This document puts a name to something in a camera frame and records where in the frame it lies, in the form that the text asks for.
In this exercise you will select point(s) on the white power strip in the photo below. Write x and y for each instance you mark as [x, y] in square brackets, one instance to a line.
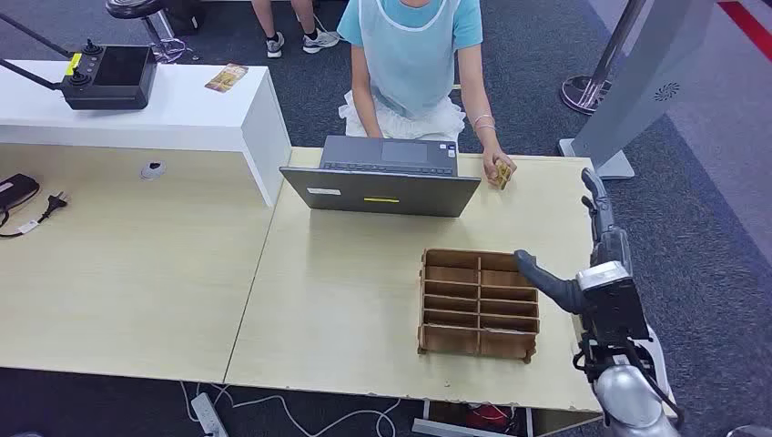
[208, 415]

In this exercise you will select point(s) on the person's left hand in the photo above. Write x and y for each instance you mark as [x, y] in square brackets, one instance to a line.
[493, 166]

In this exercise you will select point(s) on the black power adapter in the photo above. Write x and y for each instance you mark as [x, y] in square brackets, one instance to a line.
[15, 190]

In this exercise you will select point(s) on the person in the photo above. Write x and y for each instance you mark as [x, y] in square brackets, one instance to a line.
[410, 60]
[274, 45]

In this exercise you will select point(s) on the black stool with chrome base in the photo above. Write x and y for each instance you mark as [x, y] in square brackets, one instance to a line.
[133, 8]

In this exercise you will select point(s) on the grey laptop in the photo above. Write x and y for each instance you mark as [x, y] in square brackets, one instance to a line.
[386, 193]

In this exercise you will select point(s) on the grey round desk grommet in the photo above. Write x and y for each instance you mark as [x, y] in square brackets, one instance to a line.
[152, 170]

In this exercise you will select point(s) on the chrome stanchion pole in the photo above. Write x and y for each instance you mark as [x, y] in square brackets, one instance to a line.
[579, 96]

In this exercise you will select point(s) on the person's right forearm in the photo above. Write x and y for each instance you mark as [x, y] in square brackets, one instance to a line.
[363, 114]

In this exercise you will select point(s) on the gold printed card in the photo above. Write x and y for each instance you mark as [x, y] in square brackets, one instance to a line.
[226, 78]

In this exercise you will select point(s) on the grey kiosk stand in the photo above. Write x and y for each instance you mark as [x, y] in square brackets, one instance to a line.
[651, 72]

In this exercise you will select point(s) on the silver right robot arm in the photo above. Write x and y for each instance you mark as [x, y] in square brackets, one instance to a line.
[627, 398]

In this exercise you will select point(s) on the black bag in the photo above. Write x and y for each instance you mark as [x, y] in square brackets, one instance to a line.
[184, 15]

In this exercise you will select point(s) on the wooden compartment organiser box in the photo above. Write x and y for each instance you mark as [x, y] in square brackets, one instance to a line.
[449, 341]

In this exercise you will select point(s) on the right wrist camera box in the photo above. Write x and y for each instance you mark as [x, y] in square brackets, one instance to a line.
[615, 313]

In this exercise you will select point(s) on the person's left forearm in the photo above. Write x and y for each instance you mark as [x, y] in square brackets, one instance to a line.
[479, 108]

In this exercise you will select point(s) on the black controller antenna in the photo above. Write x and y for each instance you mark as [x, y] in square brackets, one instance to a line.
[36, 36]
[30, 75]

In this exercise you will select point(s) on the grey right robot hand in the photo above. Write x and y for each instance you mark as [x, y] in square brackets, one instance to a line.
[606, 247]

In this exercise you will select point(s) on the grey metal bar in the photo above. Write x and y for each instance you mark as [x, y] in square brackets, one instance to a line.
[446, 429]

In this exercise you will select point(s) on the white raised counter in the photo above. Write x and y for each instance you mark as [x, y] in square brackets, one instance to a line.
[181, 114]

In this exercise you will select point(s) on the black joystick remote controller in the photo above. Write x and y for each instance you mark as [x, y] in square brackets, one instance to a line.
[114, 84]

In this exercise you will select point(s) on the red object under desk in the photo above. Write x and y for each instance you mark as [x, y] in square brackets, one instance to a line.
[488, 417]

